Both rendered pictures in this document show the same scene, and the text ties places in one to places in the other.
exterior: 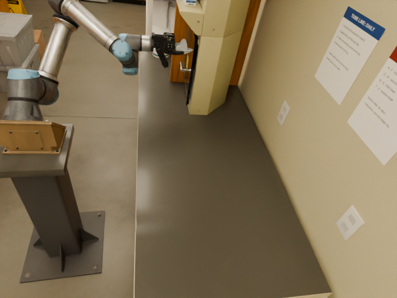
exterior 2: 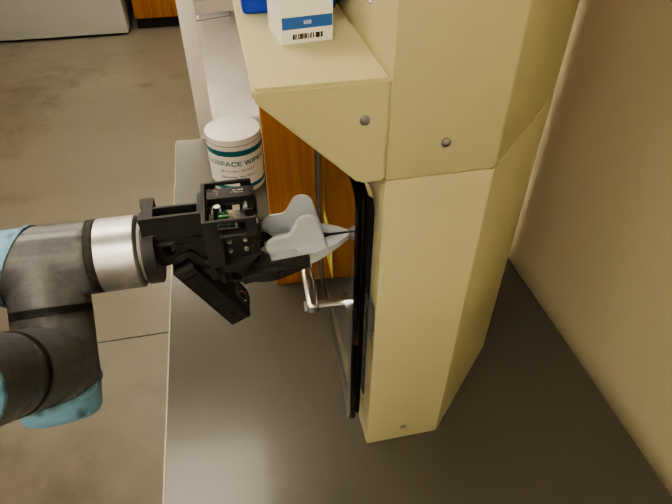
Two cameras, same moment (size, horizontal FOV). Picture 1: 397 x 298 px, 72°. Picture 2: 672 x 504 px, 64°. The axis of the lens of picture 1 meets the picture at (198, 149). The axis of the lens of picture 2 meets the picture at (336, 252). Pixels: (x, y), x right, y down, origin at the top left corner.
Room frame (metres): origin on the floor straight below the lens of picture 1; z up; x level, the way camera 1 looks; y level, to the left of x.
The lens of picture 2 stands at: (0.91, 0.11, 1.69)
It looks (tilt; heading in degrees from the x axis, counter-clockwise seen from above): 41 degrees down; 4
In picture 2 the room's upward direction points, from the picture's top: straight up
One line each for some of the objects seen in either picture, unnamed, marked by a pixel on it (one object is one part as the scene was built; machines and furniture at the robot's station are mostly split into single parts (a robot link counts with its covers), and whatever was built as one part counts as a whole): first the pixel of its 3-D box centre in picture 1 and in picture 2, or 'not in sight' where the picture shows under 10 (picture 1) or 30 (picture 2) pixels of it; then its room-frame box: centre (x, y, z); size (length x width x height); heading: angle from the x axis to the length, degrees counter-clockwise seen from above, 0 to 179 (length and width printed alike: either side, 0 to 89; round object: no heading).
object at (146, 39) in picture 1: (146, 43); (126, 250); (1.31, 0.36, 1.33); 0.08 x 0.05 x 0.08; 16
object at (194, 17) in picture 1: (186, 12); (296, 68); (1.47, 0.19, 1.46); 0.32 x 0.12 x 0.10; 16
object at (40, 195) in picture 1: (54, 206); not in sight; (0.85, 0.77, 0.45); 0.48 x 0.48 x 0.90; 19
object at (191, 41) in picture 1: (188, 62); (335, 252); (1.48, 0.15, 1.19); 0.30 x 0.01 x 0.40; 13
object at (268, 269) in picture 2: (175, 51); (267, 260); (1.32, 0.21, 1.31); 0.09 x 0.05 x 0.02; 106
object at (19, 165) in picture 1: (32, 148); not in sight; (0.85, 0.77, 0.92); 0.32 x 0.32 x 0.04; 19
